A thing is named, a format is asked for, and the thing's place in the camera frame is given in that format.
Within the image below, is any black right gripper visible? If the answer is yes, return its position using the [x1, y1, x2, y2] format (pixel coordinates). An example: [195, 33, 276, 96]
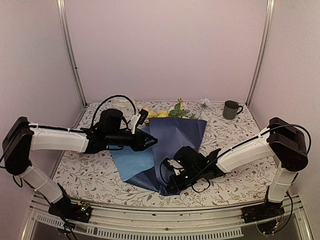
[165, 167, 202, 195]

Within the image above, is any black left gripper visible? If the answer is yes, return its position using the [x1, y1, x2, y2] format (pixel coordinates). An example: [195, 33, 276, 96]
[107, 128, 159, 152]

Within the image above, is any blue wrapping paper sheet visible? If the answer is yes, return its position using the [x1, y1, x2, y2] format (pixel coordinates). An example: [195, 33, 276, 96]
[111, 117, 207, 196]

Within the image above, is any white fake flower stem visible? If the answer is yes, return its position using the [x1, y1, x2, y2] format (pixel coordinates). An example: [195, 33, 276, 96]
[168, 97, 196, 120]

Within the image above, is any pale blue fake flower stem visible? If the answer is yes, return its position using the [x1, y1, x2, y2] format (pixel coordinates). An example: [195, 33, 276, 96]
[196, 98, 210, 120]

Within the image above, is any yellow fake flower stem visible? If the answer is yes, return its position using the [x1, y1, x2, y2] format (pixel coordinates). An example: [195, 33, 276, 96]
[143, 107, 169, 119]

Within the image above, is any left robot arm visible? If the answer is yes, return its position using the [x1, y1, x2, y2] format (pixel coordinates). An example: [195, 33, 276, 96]
[0, 108, 158, 217]

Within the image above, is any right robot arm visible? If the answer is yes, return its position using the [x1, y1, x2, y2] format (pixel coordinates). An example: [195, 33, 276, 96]
[160, 117, 312, 218]

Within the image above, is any clear plastic wrap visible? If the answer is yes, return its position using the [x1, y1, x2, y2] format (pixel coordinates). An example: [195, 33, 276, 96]
[110, 97, 136, 108]

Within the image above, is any dark grey metal mug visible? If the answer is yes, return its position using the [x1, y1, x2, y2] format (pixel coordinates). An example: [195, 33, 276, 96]
[222, 100, 244, 120]

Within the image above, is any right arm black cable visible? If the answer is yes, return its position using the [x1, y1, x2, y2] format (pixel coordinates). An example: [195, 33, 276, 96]
[159, 159, 213, 193]

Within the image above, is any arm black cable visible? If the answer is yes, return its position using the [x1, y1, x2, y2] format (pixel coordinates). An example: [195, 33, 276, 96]
[93, 94, 137, 128]
[159, 159, 213, 193]

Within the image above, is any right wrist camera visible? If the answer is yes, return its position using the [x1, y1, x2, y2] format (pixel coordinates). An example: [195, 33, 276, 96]
[166, 159, 184, 176]

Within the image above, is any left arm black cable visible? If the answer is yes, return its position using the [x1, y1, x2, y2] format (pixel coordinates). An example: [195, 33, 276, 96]
[93, 94, 137, 128]

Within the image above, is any front aluminium rail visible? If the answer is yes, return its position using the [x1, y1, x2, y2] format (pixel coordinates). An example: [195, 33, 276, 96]
[21, 194, 316, 240]

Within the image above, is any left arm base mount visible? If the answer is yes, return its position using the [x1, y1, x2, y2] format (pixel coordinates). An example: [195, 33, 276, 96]
[48, 200, 92, 223]

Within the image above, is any left aluminium frame post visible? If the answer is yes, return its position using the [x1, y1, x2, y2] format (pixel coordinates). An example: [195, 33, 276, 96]
[56, 0, 88, 107]

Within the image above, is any aluminium frame post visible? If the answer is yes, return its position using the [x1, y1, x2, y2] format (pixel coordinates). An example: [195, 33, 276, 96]
[56, 0, 88, 107]
[245, 0, 275, 108]

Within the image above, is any right aluminium frame post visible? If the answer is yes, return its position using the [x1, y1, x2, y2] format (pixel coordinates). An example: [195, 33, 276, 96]
[245, 0, 275, 108]

